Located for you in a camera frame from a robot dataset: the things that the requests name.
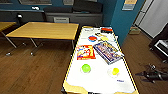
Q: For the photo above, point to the red and black box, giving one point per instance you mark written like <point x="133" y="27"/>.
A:
<point x="106" y="29"/>

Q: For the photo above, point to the long wooden table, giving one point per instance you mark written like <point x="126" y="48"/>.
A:
<point x="43" y="30"/>
<point x="5" y="26"/>

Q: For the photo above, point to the yellow wooden gaming table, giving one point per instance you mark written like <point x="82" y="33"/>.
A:
<point x="96" y="81"/>

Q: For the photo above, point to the white paper sheet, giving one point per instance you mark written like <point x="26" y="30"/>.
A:
<point x="89" y="30"/>

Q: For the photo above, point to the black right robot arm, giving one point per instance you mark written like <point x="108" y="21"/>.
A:
<point x="159" y="76"/>

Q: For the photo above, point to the pale yellow item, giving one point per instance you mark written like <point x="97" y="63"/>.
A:
<point x="104" y="38"/>

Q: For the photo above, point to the white box on sofa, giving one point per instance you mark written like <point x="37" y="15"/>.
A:
<point x="61" y="19"/>

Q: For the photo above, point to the grey wall bench sofa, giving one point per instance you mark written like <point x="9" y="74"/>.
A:
<point x="33" y="16"/>

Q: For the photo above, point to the white sill outlet box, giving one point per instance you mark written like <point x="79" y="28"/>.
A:
<point x="35" y="8"/>

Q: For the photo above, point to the small framed wall sign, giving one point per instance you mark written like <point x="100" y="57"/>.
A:
<point x="129" y="5"/>

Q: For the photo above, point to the black wheeled cart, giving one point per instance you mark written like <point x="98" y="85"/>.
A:
<point x="160" y="45"/>

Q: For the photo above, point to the orange red game box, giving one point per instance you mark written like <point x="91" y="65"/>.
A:
<point x="85" y="52"/>

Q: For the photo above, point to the small black round object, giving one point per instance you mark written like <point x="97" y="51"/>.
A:
<point x="19" y="15"/>

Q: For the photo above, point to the interior wall window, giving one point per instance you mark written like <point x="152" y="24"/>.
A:
<point x="68" y="1"/>
<point x="6" y="1"/>
<point x="35" y="1"/>

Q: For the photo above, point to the green ball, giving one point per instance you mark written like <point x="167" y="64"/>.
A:
<point x="86" y="68"/>

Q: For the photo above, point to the black sofa cushion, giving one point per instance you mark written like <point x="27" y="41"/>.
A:
<point x="87" y="6"/>

